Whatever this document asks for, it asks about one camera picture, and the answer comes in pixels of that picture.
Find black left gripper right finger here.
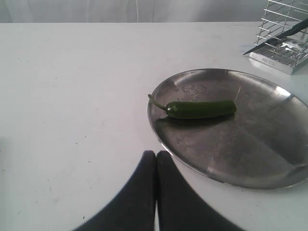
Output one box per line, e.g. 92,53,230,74
156,151,242,231

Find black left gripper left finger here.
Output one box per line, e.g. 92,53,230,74
76,151,156,231

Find green chili pepper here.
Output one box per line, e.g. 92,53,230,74
148,94,237,119

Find black knife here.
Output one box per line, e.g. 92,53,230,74
243,19,308,55

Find round steel plate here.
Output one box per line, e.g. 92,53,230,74
148,68,308,189

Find wire utensil holder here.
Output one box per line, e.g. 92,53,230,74
245,0,308,74

